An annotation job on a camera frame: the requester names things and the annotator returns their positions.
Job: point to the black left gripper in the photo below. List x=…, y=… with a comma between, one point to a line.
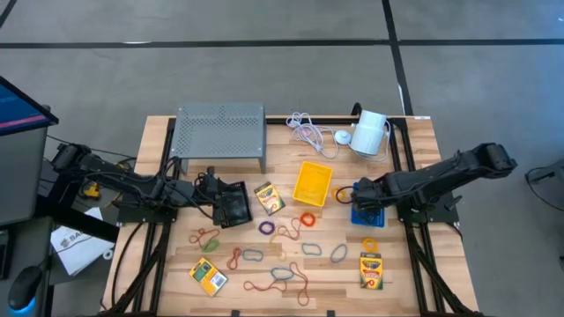
x=207, y=193

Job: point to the white tape roll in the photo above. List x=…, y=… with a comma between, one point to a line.
x=104, y=254

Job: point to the computer monitor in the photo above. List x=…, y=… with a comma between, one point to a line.
x=17, y=110

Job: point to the Crayola crayon box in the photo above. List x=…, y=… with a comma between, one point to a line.
x=269, y=199
x=371, y=270
x=207, y=276

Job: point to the yellow clamp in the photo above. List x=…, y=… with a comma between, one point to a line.
x=91, y=191

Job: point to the yellow rubber band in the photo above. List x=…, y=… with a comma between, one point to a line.
x=272, y=240

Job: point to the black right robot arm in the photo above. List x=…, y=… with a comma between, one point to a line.
x=440, y=174

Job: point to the black cart frame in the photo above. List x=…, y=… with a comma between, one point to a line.
x=79, y=222

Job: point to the white cylindrical desk lamp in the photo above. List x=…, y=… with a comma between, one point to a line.
x=368, y=132

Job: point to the black computer mouse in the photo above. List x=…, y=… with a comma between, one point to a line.
x=24, y=286

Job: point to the black keyboard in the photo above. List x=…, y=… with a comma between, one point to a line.
x=5, y=255

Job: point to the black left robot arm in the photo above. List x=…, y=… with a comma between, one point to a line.
x=110, y=169

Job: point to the black plastic basket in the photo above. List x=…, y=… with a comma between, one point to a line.
x=240, y=216

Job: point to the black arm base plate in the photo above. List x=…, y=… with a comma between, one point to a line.
x=145, y=216
x=440, y=216

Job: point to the white printed booklet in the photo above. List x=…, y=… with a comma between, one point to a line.
x=79, y=251

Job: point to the blue plastic basket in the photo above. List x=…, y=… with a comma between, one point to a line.
x=356, y=220

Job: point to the orange spiral wrist coil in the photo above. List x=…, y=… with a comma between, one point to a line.
x=301, y=219

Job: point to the yellow plastic basket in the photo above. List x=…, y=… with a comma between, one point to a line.
x=313, y=182

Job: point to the grey perforated metal shelf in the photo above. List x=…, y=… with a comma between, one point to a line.
x=220, y=130

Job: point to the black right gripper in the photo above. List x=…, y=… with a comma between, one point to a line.
x=372, y=191

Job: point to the yellow spiral wrist coil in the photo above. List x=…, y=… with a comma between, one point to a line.
x=333, y=194
x=364, y=245

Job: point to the grey computer cabinet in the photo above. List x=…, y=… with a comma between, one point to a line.
x=22, y=176

